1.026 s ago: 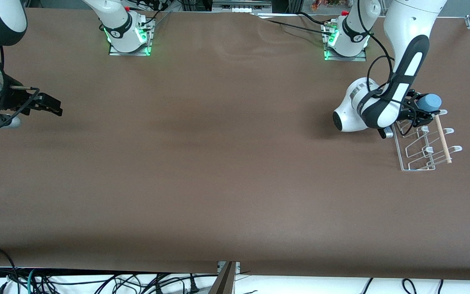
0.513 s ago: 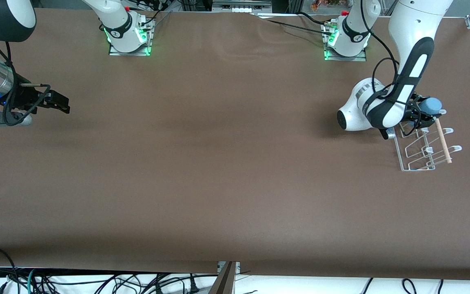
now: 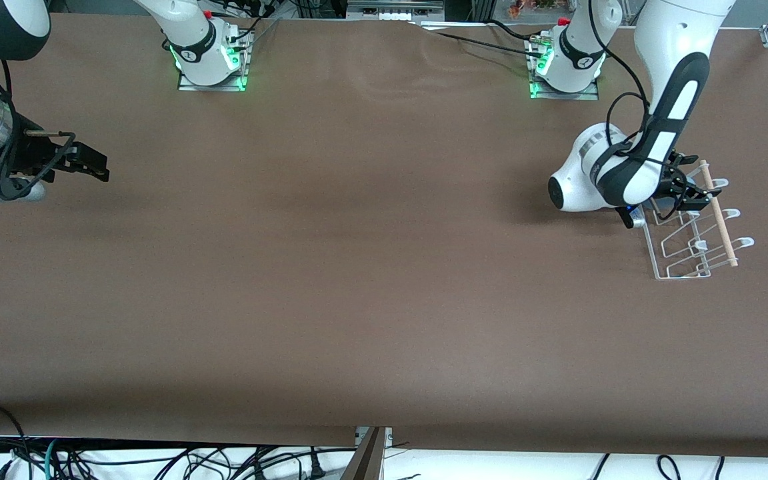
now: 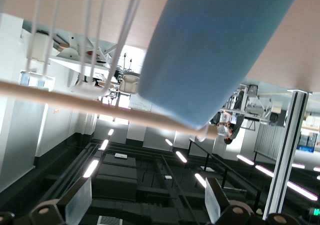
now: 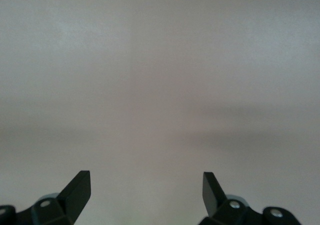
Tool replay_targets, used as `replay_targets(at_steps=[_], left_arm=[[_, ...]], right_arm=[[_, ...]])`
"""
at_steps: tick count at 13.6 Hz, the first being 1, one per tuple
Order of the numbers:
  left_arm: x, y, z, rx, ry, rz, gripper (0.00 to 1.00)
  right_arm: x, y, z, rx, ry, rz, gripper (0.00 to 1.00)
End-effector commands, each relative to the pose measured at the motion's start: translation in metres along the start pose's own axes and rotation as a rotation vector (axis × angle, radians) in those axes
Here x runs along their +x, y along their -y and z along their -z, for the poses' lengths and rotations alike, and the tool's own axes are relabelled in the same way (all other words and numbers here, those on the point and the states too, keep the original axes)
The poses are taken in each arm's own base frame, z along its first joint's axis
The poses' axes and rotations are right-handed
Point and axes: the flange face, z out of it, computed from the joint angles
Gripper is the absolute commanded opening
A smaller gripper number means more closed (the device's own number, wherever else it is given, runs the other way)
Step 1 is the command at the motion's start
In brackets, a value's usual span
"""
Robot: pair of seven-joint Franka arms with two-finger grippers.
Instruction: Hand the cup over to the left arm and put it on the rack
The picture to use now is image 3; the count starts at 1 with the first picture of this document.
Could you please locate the orange background clutter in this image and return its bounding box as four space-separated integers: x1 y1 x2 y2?
507 0 579 19

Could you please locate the brown table cover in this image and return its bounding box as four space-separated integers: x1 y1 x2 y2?
0 12 768 459

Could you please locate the grey power strip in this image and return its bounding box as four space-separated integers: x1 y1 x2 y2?
347 0 445 21

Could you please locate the white wire rack wooden rod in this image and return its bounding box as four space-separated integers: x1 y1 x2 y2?
639 159 757 281

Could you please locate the left arm black wrist cable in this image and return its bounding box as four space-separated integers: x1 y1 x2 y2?
584 0 653 162

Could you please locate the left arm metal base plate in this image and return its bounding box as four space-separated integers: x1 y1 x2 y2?
529 37 600 101

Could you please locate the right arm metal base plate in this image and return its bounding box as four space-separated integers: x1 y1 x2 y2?
177 27 253 93

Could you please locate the short black table cable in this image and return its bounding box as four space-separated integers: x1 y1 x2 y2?
487 19 541 45

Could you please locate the long black table cable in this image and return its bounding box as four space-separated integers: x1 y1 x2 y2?
417 24 545 59

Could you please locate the teal floor cable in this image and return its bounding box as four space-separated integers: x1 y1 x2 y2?
42 438 60 480

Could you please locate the metal table edge bracket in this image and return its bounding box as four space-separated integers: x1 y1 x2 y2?
355 426 393 448

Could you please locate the brown wooden post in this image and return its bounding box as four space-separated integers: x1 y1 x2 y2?
339 427 387 480

